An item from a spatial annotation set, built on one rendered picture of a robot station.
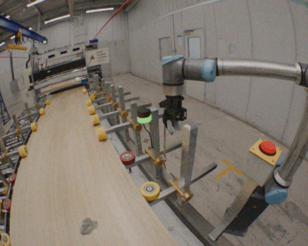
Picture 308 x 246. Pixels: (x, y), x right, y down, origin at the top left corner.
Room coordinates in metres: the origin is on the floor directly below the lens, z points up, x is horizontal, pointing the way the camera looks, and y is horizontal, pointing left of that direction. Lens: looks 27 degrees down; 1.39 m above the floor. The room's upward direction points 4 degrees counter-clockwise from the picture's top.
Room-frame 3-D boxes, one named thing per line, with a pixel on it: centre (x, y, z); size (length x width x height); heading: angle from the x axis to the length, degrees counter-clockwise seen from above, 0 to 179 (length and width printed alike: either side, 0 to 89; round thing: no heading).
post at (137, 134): (0.85, 0.12, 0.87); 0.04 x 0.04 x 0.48; 28
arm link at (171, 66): (0.62, -0.09, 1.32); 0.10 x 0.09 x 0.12; 61
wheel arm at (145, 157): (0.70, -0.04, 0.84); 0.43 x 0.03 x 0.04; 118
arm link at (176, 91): (0.63, -0.09, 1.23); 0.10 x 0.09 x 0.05; 118
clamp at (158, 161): (0.65, 0.01, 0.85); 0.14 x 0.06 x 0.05; 28
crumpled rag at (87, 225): (0.18, 0.26, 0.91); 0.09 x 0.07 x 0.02; 146
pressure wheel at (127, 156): (0.60, 0.15, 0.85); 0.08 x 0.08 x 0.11
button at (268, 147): (0.18, -0.24, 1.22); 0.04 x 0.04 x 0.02
